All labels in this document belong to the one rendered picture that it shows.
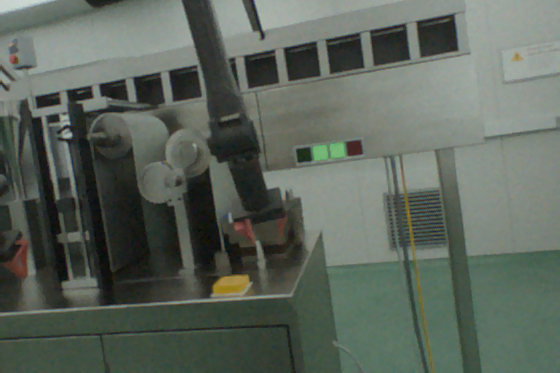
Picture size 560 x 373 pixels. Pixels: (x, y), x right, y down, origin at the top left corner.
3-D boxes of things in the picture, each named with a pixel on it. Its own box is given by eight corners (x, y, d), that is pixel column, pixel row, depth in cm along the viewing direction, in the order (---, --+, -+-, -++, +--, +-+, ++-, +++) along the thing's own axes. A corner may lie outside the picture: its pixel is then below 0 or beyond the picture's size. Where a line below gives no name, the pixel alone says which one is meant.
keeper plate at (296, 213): (295, 244, 138) (290, 210, 137) (299, 236, 148) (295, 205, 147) (302, 243, 137) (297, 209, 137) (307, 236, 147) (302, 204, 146)
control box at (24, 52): (6, 69, 142) (0, 39, 141) (25, 71, 148) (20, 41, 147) (18, 64, 139) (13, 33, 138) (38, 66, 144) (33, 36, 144)
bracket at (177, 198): (178, 275, 126) (161, 172, 124) (187, 268, 132) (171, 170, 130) (193, 273, 125) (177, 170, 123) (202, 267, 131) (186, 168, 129)
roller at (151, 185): (142, 203, 134) (136, 165, 133) (177, 192, 159) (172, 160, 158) (177, 199, 131) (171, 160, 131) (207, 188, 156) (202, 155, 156)
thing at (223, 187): (218, 225, 129) (208, 165, 128) (240, 211, 152) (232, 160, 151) (219, 225, 129) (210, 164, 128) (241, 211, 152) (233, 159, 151)
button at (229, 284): (213, 296, 103) (212, 286, 102) (223, 285, 109) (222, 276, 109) (241, 294, 101) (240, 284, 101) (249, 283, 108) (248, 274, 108)
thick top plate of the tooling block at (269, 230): (229, 243, 125) (226, 223, 125) (262, 216, 164) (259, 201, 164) (282, 238, 121) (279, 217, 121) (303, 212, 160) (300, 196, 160)
